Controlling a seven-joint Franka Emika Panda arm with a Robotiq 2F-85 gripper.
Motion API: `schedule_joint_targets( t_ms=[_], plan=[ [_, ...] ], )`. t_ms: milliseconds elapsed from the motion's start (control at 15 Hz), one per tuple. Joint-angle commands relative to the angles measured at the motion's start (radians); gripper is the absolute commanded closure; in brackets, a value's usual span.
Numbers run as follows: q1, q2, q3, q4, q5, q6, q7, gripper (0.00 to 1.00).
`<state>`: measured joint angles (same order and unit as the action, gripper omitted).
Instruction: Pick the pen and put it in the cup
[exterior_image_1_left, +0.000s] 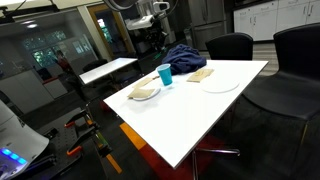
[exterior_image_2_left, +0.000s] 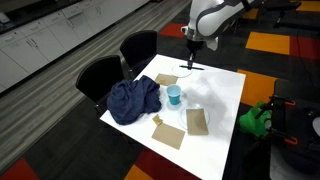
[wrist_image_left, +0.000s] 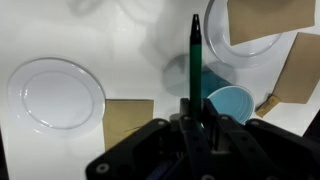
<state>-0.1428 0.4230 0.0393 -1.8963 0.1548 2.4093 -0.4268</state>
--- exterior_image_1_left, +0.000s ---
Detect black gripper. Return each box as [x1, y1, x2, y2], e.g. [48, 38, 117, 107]
[142, 20, 169, 55]

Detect blue plastic cup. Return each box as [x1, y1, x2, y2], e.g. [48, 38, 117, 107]
[155, 63, 174, 87]

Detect dark blue cloth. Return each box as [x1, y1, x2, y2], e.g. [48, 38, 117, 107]
[161, 43, 208, 76]

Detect tan cardboard piece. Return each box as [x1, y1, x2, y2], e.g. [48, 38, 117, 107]
[126, 87, 156, 100]
[132, 76, 155, 89]

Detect small white plate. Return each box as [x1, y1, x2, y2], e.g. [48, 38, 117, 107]
[131, 86, 162, 102]

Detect tan folded cloth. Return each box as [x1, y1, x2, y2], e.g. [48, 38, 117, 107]
[186, 67, 215, 84]

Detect stainless steel refrigerator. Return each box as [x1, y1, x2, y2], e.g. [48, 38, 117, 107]
[187, 0, 228, 52]

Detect white background table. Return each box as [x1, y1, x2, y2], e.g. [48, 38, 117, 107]
[78, 57, 139, 86]

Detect wooden framed glass door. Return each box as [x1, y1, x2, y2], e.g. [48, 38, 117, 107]
[86, 1, 137, 60]

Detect small black chair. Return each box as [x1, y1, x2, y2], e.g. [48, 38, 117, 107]
[204, 32, 255, 62]

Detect flat white round plate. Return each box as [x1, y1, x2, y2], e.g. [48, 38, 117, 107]
[199, 79, 241, 95]

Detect person in red shirt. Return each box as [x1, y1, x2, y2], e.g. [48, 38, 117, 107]
[54, 49, 74, 76]

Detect metal table leg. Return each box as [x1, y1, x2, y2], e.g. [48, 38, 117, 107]
[191, 147, 241, 180]

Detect white kitchen cabinets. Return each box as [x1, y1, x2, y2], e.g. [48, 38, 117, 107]
[232, 0, 320, 43]

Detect large black chair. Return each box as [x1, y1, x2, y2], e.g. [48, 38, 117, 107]
[241, 22, 320, 158]

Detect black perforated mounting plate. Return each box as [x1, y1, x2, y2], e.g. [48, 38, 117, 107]
[29, 123, 109, 180]

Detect black overhead bar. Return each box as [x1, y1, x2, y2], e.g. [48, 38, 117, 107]
[0, 4, 59, 25]

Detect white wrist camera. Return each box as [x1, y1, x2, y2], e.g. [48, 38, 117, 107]
[125, 14, 156, 32]

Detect orange handled black clamp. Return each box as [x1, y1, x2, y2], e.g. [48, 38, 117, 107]
[63, 109, 95, 130]
[65, 122, 102, 158]

